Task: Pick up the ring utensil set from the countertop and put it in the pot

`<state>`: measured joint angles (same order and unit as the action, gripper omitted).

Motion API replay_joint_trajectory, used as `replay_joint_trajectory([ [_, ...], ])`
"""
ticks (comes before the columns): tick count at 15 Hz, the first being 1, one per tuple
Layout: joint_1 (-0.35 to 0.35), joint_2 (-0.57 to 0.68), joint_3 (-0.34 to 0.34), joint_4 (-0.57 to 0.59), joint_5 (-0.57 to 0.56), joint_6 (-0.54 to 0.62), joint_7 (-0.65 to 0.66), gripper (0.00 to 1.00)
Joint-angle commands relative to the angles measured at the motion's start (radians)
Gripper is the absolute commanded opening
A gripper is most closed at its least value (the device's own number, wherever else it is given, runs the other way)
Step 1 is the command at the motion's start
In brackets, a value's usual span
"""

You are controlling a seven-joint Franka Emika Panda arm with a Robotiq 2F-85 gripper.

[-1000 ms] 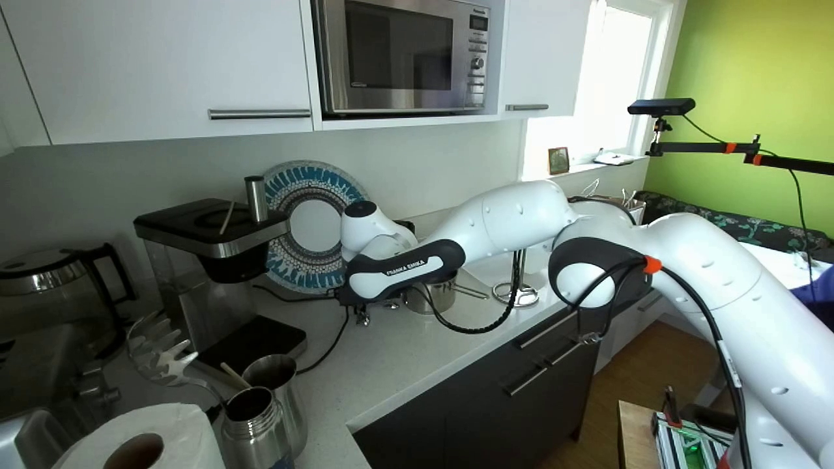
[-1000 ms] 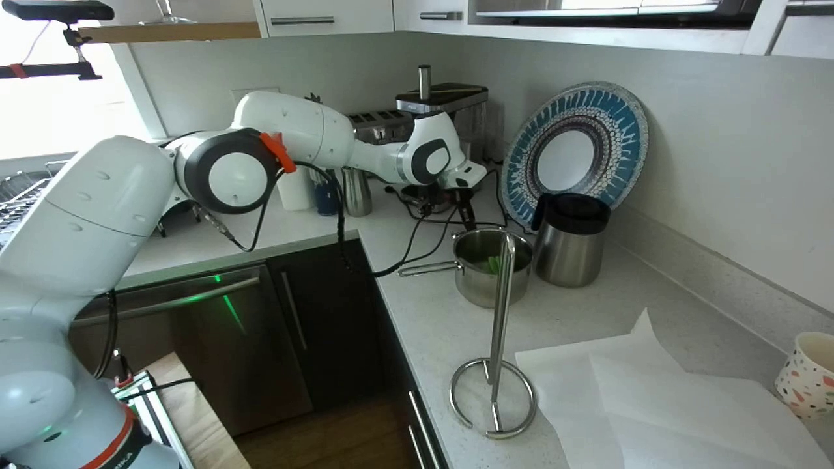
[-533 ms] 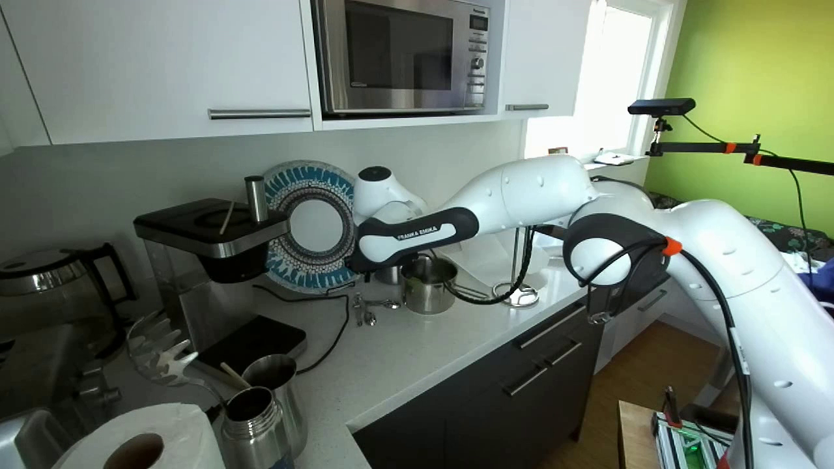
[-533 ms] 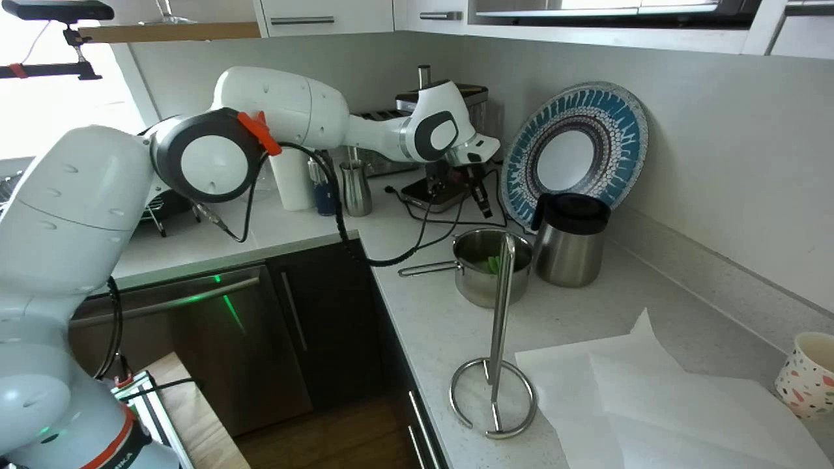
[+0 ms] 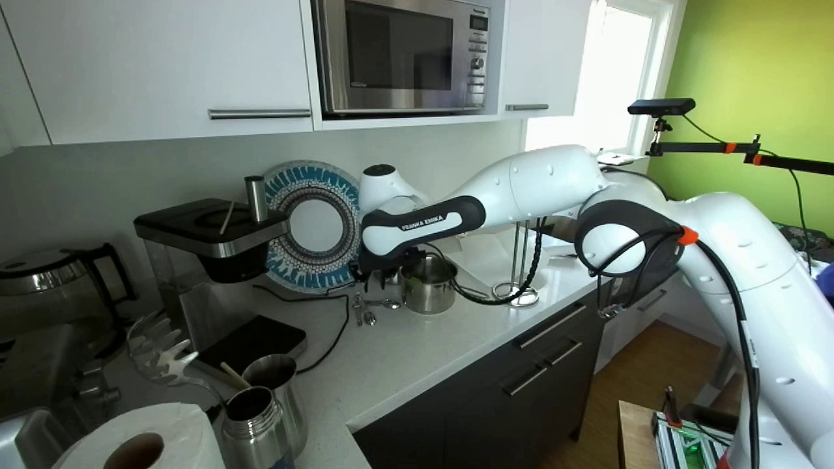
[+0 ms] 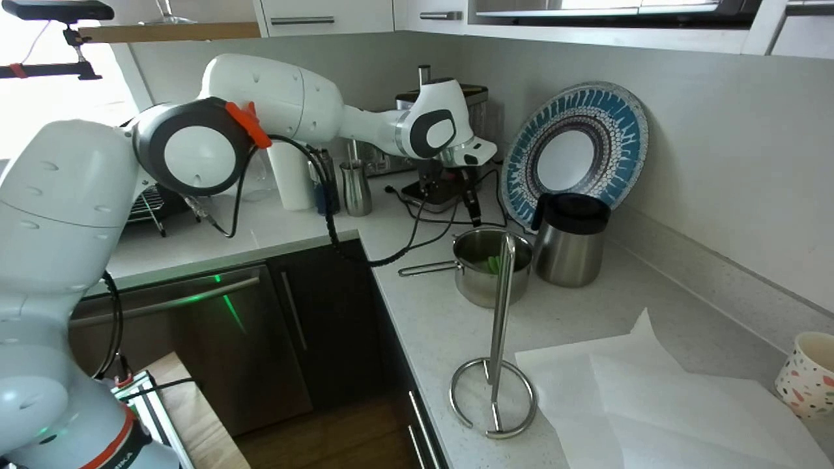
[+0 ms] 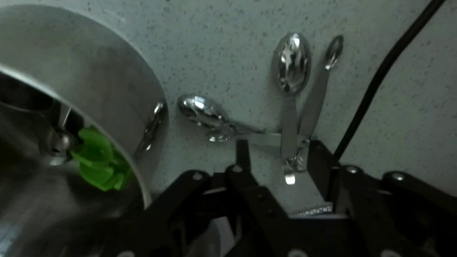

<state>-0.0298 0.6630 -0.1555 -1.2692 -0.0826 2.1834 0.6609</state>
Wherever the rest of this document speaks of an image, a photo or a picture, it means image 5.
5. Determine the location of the steel drawer handle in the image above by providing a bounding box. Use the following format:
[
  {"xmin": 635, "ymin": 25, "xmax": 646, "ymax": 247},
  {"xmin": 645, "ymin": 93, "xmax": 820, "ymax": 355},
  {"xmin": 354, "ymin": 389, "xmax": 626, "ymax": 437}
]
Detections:
[
  {"xmin": 504, "ymin": 339, "xmax": 586, "ymax": 402},
  {"xmin": 516, "ymin": 302, "xmax": 592, "ymax": 355}
]

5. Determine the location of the small steel pot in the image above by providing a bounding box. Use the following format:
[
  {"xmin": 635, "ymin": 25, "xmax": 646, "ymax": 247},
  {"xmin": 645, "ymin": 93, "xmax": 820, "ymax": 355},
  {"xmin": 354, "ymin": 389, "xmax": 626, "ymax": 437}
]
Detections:
[{"xmin": 400, "ymin": 251, "xmax": 462, "ymax": 316}]

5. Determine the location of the steel towel holder stand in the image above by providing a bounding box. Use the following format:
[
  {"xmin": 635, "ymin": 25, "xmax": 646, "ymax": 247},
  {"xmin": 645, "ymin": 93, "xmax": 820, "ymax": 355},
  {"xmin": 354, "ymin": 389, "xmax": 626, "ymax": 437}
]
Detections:
[{"xmin": 493, "ymin": 219, "xmax": 548, "ymax": 309}]

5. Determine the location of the white paper towel roll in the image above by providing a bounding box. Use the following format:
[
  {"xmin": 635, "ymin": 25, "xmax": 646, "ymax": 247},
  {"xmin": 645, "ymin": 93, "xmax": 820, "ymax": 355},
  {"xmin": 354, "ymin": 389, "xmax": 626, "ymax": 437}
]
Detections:
[{"xmin": 52, "ymin": 402, "xmax": 228, "ymax": 469}]

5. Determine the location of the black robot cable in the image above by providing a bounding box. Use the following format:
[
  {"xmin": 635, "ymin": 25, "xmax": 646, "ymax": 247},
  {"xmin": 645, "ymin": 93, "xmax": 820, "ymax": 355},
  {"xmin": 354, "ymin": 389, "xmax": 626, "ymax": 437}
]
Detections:
[{"xmin": 452, "ymin": 219, "xmax": 766, "ymax": 469}]

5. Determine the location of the black camera on stand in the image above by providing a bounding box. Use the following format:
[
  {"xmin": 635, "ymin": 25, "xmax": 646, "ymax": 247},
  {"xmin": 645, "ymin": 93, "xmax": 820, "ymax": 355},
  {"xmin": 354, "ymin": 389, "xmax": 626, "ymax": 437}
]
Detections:
[{"xmin": 626, "ymin": 97, "xmax": 699, "ymax": 120}]

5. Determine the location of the steel tumbler cup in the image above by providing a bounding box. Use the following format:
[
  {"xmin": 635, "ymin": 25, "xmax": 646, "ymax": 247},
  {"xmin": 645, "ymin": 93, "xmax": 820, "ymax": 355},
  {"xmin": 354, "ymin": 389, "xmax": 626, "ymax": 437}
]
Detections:
[
  {"xmin": 241, "ymin": 352, "xmax": 311, "ymax": 459},
  {"xmin": 214, "ymin": 382, "xmax": 290, "ymax": 469}
]

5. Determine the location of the blue cloth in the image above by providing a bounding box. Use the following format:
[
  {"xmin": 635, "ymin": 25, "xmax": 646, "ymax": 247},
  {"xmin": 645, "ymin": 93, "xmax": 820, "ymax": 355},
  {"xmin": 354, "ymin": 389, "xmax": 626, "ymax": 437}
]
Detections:
[{"xmin": 810, "ymin": 260, "xmax": 834, "ymax": 308}]

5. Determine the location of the white object on sill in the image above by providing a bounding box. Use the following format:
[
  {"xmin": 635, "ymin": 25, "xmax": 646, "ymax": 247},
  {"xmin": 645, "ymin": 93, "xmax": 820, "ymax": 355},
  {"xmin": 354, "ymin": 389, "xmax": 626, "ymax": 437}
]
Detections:
[{"xmin": 598, "ymin": 148, "xmax": 641, "ymax": 169}]

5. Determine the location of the clear glass juicer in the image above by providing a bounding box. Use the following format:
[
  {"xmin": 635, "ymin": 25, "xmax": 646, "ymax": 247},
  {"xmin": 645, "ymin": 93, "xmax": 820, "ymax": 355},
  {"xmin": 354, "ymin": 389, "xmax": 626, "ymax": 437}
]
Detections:
[{"xmin": 126, "ymin": 309, "xmax": 207, "ymax": 385}]

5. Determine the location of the black power cord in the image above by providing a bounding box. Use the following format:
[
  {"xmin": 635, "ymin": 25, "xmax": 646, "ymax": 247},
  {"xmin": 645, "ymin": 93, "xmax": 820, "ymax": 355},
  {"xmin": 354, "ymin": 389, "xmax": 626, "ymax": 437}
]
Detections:
[{"xmin": 250, "ymin": 285, "xmax": 354, "ymax": 377}]

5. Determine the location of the black steel coffee maker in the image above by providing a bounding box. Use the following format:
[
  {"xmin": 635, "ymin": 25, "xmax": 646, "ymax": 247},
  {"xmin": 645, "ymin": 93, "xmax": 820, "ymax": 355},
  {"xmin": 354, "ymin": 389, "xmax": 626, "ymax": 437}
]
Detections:
[{"xmin": 134, "ymin": 175, "xmax": 294, "ymax": 355}]

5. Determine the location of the narrow white cabinet door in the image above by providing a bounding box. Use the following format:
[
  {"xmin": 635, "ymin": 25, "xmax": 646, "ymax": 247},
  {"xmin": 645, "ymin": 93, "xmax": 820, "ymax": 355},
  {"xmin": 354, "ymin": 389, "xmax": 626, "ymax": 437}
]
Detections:
[{"xmin": 501, "ymin": 0, "xmax": 595, "ymax": 120}]

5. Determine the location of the long steel cabinet handle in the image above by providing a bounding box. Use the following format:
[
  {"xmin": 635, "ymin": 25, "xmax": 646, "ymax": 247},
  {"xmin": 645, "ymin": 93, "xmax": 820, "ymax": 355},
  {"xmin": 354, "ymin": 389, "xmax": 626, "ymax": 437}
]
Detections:
[{"xmin": 207, "ymin": 106, "xmax": 315, "ymax": 123}]

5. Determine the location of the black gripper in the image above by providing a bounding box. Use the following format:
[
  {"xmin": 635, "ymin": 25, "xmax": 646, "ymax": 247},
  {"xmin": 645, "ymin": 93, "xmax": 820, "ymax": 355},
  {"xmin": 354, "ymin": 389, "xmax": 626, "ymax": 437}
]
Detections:
[{"xmin": 349, "ymin": 257, "xmax": 411, "ymax": 331}]

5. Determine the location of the stainless steel microwave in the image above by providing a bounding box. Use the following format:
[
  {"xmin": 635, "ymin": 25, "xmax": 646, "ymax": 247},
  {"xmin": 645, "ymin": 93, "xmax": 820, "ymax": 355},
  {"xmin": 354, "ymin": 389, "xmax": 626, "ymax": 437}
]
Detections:
[{"xmin": 311, "ymin": 0, "xmax": 509, "ymax": 120}]

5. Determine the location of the glass kettle black handle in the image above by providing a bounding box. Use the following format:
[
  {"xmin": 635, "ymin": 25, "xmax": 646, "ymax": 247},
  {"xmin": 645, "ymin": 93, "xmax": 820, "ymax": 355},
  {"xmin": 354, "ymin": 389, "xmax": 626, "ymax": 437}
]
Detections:
[{"xmin": 0, "ymin": 240, "xmax": 140, "ymax": 364}]

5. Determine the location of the wide white cabinet door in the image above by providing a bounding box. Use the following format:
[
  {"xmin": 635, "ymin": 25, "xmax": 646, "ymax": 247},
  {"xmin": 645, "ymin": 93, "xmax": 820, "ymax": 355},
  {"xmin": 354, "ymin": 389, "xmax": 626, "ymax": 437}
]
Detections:
[{"xmin": 2, "ymin": 0, "xmax": 315, "ymax": 147}]

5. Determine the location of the white base cabinet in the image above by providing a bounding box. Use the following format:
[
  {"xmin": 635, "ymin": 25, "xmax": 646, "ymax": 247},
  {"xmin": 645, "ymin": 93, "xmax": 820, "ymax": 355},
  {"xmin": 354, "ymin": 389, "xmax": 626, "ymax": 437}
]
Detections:
[{"xmin": 595, "ymin": 275, "xmax": 727, "ymax": 374}]

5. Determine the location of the dark patterned couch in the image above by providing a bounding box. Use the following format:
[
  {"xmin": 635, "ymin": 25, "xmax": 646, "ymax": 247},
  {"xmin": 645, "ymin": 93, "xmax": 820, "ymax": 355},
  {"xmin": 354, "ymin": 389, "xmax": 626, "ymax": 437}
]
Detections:
[{"xmin": 777, "ymin": 219, "xmax": 834, "ymax": 268}]

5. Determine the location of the blue white decorative plate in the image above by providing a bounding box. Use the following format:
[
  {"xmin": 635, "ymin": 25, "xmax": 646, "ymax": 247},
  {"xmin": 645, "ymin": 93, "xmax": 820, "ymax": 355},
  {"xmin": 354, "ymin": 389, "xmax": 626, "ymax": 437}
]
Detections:
[{"xmin": 257, "ymin": 160, "xmax": 366, "ymax": 296}]

